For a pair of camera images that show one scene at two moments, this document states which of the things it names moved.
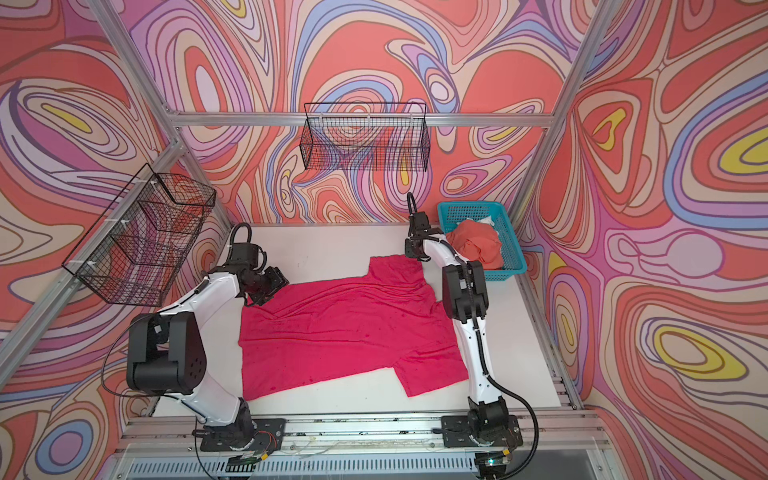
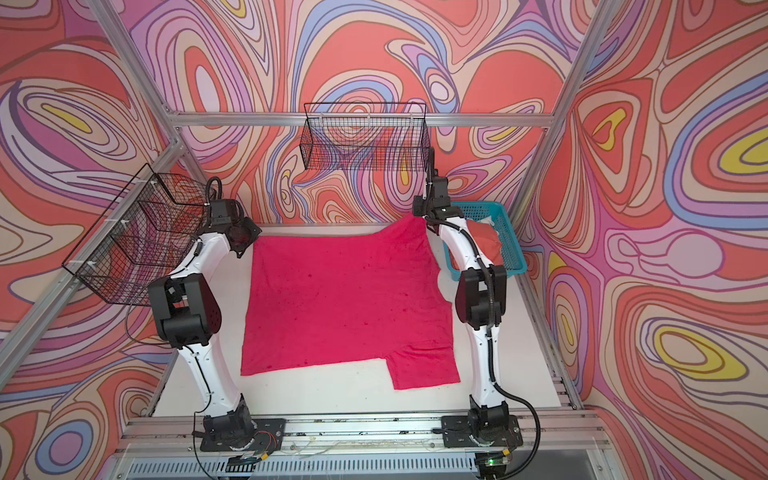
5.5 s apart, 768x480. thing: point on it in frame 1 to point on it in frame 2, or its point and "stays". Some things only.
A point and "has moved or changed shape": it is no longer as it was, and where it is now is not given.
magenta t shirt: (378, 326) has moved or changed shape
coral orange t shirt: (477, 242) stays
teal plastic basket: (514, 259) stays
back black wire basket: (365, 137) stays
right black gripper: (411, 249) to (420, 206)
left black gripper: (278, 279) to (256, 229)
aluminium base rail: (553, 447) stays
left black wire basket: (135, 246) stays
